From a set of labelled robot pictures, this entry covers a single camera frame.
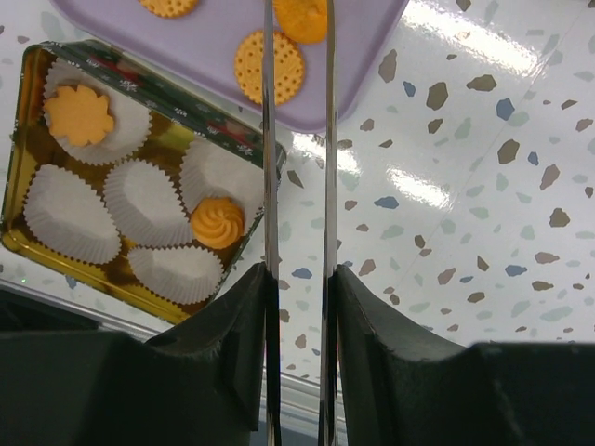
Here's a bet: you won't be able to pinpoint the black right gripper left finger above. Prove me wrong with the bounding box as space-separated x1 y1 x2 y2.
1 264 267 445

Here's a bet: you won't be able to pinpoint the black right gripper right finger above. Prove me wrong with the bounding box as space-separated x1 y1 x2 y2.
336 266 594 445

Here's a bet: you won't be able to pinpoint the metal tongs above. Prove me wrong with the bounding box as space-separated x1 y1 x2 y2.
261 1 337 445

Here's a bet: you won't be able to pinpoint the orange swirl cookie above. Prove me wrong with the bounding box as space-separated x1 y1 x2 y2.
190 197 245 250

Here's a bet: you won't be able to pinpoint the orange flower cookie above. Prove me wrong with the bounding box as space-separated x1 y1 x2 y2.
43 85 115 147

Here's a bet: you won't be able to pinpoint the round dotted cracker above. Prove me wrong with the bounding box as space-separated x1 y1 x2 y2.
234 30 306 105
139 0 199 19

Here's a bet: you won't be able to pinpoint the white paper cup bottom-right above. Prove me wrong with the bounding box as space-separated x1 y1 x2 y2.
127 246 223 305

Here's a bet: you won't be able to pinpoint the white paper cup centre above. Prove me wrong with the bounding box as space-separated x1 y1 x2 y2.
103 161 193 248

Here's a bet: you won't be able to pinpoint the white paper cup top-right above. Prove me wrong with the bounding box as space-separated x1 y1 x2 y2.
179 139 264 227

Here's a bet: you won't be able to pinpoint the white paper cup bottom-left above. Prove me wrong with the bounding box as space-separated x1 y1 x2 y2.
23 164 121 265

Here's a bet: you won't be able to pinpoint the gold cookie tin box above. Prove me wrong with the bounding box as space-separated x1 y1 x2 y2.
1 40 263 323

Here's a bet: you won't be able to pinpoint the white paper cup top-left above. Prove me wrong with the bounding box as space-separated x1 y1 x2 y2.
43 59 152 165

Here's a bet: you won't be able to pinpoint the lilac plastic tray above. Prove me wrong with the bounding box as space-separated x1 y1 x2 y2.
53 0 406 117

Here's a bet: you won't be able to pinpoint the round dotted cracker bottom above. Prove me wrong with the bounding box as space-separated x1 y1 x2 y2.
139 0 199 19

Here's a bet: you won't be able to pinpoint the brown chip cookie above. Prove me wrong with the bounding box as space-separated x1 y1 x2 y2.
273 0 327 45

